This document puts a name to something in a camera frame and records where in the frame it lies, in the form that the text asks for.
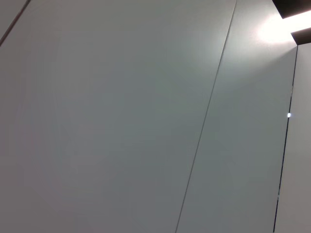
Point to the dark ceiling beam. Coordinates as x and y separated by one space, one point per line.
303 36
291 7

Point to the bright ceiling light strip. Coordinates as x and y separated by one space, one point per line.
300 23

